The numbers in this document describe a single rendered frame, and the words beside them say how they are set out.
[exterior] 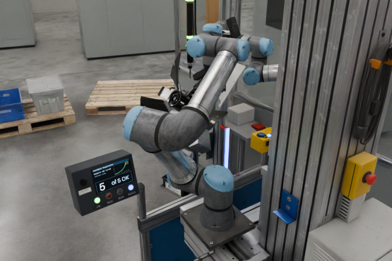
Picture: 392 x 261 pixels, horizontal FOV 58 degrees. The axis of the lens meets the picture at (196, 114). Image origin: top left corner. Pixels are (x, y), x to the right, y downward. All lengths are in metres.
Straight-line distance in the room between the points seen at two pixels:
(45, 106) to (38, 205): 1.68
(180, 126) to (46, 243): 2.24
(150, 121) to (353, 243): 0.72
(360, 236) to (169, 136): 0.68
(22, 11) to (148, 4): 2.93
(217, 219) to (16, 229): 2.18
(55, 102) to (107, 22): 3.04
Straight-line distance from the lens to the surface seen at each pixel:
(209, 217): 1.44
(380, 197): 2.33
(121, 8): 7.45
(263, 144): 2.04
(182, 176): 1.36
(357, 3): 0.98
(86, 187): 1.51
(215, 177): 1.36
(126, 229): 3.05
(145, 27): 7.60
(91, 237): 3.04
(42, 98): 4.77
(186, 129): 1.01
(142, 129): 1.06
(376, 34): 1.07
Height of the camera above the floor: 2.05
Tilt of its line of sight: 25 degrees down
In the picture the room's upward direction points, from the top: straight up
